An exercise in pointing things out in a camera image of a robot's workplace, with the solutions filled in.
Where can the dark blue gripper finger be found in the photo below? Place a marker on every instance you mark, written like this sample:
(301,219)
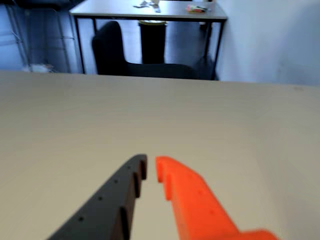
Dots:
(105,205)

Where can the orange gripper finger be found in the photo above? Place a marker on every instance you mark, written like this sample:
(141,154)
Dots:
(200,200)

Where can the crumpled clear plastic bag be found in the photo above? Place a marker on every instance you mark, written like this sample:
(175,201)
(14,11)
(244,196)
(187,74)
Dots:
(37,68)

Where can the black upholstered chair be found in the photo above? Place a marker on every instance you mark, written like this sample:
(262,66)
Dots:
(112,55)

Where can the black round waste bin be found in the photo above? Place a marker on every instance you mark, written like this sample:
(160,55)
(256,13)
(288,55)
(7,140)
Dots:
(152,42)

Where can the orange and green packet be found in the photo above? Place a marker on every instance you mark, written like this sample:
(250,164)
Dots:
(196,8)

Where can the white papers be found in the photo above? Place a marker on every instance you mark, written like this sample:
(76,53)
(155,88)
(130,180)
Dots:
(150,3)

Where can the grey table with black frame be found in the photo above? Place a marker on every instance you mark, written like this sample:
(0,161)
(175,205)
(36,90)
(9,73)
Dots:
(175,11)

